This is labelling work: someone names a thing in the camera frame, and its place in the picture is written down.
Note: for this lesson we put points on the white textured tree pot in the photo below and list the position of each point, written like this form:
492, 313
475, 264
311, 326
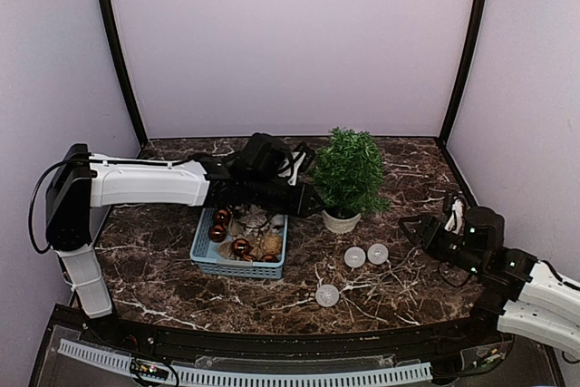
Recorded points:
340, 225

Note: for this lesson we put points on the light blue plastic basket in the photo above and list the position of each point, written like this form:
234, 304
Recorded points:
204, 253

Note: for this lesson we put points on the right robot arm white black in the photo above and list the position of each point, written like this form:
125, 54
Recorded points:
522, 294

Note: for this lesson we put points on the black front rail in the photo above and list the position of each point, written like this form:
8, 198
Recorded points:
429, 342

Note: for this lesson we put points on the copper shiny bauble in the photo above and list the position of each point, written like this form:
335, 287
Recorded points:
240, 247
217, 233
222, 217
269, 258

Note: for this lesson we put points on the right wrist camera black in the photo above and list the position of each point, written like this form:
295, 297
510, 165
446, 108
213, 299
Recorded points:
454, 206

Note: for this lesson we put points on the white slotted cable duct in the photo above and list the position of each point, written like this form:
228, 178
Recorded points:
213, 371

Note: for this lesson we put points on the small green christmas tree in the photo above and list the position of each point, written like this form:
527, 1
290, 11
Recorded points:
348, 174

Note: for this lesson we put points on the right black frame post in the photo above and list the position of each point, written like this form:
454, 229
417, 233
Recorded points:
466, 58

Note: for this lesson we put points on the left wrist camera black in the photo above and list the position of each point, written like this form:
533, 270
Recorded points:
303, 157

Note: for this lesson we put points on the white woven ball light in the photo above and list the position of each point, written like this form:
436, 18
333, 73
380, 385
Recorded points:
327, 296
377, 254
354, 257

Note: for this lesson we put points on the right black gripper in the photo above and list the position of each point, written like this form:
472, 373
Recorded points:
429, 221

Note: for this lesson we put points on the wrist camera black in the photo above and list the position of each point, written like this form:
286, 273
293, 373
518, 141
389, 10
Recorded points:
303, 157
454, 206

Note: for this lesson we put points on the beige twine ball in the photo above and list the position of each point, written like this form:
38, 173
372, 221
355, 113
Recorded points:
272, 244

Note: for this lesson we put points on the black frame post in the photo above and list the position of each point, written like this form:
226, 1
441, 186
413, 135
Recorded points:
121, 70
466, 58

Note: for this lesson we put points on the small circuit board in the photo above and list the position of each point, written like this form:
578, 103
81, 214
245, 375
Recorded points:
145, 370

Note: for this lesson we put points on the white cotton boll sprig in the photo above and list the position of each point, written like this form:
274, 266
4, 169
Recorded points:
278, 220

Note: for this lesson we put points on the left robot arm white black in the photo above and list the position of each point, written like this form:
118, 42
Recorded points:
265, 173

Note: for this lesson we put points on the left black frame post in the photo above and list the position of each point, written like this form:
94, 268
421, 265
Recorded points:
121, 70

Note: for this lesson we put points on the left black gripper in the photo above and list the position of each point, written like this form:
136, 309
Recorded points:
300, 207

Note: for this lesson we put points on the burlap ribbon bow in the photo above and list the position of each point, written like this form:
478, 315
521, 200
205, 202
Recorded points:
234, 231

